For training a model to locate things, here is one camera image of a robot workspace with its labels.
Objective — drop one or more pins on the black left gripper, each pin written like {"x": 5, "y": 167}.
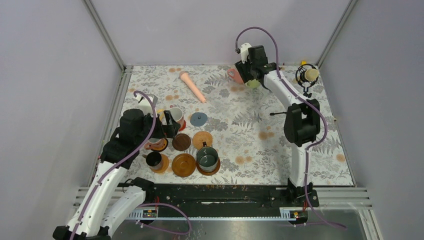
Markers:
{"x": 169, "y": 130}

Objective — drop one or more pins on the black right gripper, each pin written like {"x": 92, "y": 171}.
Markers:
{"x": 241, "y": 68}

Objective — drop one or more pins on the red smiley coaster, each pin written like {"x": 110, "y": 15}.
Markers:
{"x": 183, "y": 126}

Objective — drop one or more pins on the dark walnut coaster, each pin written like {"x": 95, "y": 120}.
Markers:
{"x": 181, "y": 142}

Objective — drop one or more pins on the orange black smiley coaster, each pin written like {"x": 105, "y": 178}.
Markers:
{"x": 160, "y": 146}

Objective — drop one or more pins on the light green mug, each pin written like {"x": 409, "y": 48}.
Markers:
{"x": 253, "y": 84}

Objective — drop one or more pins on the pink mug back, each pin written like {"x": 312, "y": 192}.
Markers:
{"x": 234, "y": 75}

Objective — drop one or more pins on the small pink patterned mug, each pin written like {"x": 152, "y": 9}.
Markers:
{"x": 147, "y": 146}

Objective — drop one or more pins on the woven rattan coaster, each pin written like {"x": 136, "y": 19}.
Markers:
{"x": 202, "y": 139}

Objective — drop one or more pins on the blue-grey smiley coaster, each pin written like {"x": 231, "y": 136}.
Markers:
{"x": 198, "y": 119}

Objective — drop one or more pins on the black mug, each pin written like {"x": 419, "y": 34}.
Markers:
{"x": 154, "y": 160}

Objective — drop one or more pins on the light brown round coaster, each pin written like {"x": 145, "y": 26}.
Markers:
{"x": 164, "y": 165}

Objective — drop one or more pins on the brown ceramic saucer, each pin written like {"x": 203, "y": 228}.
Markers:
{"x": 183, "y": 165}
{"x": 218, "y": 165}

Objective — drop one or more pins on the dark green mug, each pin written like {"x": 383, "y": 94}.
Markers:
{"x": 207, "y": 158}

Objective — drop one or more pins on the yellow mug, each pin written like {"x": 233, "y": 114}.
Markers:
{"x": 161, "y": 114}

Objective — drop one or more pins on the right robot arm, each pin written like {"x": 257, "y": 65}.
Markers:
{"x": 302, "y": 122}

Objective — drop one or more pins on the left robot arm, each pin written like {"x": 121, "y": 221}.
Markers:
{"x": 93, "y": 220}

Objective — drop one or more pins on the cream microphone in shockmount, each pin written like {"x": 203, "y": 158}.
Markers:
{"x": 307, "y": 74}

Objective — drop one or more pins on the pink silicone microphone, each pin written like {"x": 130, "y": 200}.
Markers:
{"x": 184, "y": 76}

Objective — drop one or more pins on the floral tablecloth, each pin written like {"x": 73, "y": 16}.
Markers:
{"x": 250, "y": 142}

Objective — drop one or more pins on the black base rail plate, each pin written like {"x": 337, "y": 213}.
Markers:
{"x": 229, "y": 201}

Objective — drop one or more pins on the aluminium frame rail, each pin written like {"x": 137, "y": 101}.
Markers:
{"x": 93, "y": 13}

